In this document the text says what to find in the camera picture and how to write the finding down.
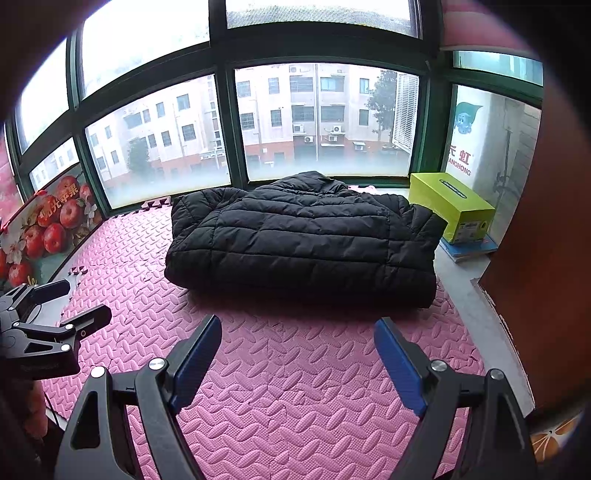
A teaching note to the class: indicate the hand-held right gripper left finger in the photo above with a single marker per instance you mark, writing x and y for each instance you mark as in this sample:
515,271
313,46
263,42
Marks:
196,364

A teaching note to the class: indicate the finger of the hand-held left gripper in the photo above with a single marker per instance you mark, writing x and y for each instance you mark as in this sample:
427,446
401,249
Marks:
48,290
87,318

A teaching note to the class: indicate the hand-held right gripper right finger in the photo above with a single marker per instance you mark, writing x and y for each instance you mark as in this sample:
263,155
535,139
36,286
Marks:
399,369

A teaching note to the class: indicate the black puffer jacket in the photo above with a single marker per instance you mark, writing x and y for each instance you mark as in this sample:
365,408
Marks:
300,240

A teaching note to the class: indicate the person's left hand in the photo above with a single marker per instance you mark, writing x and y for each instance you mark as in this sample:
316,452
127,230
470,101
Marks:
37,410

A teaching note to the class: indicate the apple printed box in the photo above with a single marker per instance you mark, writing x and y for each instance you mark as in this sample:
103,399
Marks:
51,230

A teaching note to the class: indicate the pink foam floor mat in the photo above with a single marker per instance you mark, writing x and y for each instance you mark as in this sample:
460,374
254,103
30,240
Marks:
300,369

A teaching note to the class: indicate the pink patterned curtain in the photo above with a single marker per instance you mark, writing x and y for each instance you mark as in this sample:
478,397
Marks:
9,184

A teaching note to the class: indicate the blue book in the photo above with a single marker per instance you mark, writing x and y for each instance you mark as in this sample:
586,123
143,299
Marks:
471,253

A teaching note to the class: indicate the orange slice printed box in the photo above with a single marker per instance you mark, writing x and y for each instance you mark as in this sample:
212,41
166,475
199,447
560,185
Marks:
554,438

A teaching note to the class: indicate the yellow-green cardboard box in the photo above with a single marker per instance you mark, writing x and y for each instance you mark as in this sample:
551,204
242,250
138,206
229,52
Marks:
443,203

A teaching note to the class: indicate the white banner with blue mascot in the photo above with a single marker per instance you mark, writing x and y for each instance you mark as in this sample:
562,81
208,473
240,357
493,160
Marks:
466,138

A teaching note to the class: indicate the white louvred panel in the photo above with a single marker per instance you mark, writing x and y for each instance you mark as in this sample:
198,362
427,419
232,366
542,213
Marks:
404,110

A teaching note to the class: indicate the green window frame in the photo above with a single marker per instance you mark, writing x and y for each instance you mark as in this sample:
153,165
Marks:
221,55

